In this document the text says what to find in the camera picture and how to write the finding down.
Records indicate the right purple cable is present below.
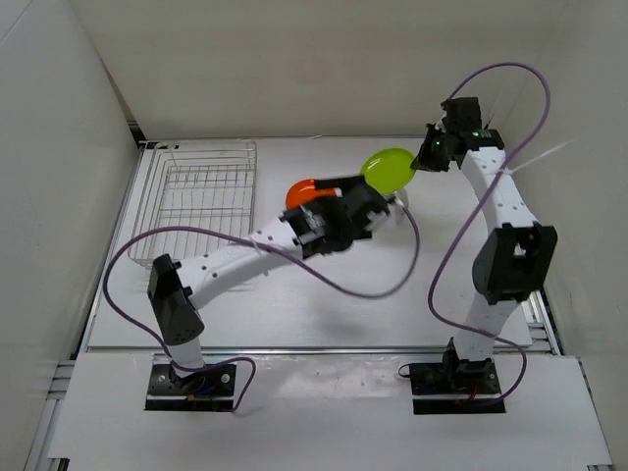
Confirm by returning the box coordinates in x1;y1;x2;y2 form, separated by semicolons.
427;62;552;404

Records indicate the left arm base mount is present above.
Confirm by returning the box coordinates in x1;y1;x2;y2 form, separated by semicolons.
144;364;236;412

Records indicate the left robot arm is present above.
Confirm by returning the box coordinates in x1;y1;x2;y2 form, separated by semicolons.
147;176;391;393

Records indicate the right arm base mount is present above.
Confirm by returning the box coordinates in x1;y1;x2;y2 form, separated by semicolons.
397;349;506;415

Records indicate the green plate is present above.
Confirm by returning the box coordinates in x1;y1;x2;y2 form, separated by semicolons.
360;147;415;194

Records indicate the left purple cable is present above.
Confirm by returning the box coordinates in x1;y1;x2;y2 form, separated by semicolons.
102;208;421;413

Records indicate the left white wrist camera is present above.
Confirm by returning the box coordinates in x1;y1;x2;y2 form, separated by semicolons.
385;188;409;227

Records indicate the white cable tie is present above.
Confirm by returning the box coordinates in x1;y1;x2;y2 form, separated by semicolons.
499;137;579;176

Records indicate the wire dish rack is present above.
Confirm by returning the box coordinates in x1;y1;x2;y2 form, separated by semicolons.
131;139;257;237

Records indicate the aluminium rail front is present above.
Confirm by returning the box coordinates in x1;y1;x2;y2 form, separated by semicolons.
83;346;445;356

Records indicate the orange plate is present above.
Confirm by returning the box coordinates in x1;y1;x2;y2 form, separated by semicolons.
285;179;341;209

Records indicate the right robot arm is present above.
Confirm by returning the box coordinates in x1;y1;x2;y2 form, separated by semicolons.
410;97;557;395

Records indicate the purple cable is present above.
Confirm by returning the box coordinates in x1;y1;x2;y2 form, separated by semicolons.
427;62;552;404
102;208;421;413

